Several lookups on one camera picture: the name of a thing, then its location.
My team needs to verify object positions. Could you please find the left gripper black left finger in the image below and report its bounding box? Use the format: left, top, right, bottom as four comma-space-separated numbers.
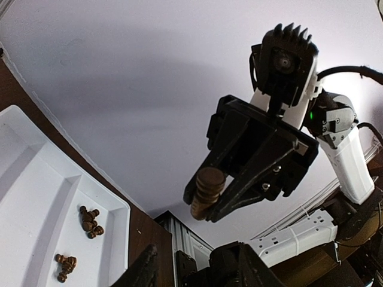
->
111, 244, 158, 287

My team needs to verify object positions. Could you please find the white plastic compartment tray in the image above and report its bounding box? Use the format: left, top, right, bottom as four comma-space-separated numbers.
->
1, 105, 130, 286

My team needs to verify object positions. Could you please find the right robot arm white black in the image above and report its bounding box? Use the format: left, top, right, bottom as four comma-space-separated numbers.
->
183, 91, 381, 267

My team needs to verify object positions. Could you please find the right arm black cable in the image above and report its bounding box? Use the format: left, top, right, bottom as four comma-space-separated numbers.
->
317, 65, 383, 87

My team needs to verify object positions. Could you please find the pile of brown chess pieces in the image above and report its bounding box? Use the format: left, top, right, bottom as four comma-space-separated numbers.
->
54, 206, 105, 286

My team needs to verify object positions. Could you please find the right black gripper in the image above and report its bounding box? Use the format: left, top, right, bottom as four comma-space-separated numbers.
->
183, 94, 320, 224

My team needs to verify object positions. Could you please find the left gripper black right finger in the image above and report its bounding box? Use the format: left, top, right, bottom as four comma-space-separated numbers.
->
238, 243, 284, 287

